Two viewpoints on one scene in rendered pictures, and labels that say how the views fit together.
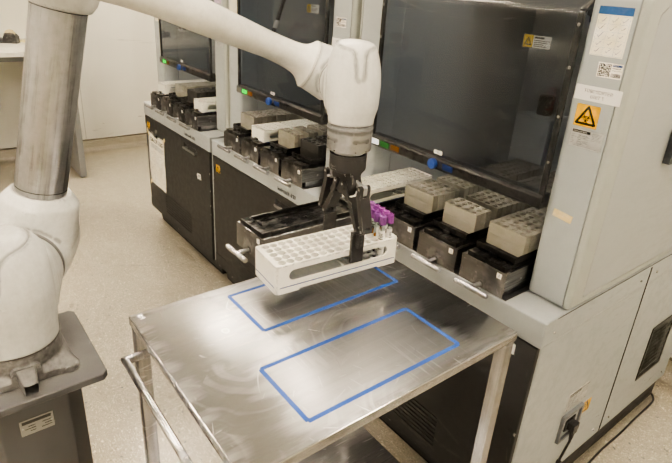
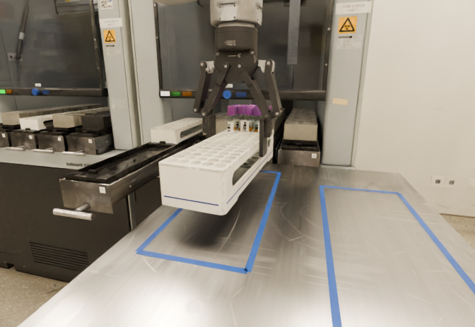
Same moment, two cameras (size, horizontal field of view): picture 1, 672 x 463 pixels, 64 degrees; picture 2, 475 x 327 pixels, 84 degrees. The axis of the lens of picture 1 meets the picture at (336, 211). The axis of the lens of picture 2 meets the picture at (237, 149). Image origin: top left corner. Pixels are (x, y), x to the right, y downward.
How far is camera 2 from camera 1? 0.80 m
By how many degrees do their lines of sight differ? 35
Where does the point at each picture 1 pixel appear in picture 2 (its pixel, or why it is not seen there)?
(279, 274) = (225, 181)
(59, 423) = not seen: outside the picture
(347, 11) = not seen: outside the picture
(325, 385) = (431, 299)
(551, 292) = (340, 158)
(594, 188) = (360, 75)
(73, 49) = not seen: outside the picture
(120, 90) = not seen: outside the picture
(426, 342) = (383, 201)
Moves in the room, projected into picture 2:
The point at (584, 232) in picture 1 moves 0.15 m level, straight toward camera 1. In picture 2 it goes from (358, 107) to (391, 112)
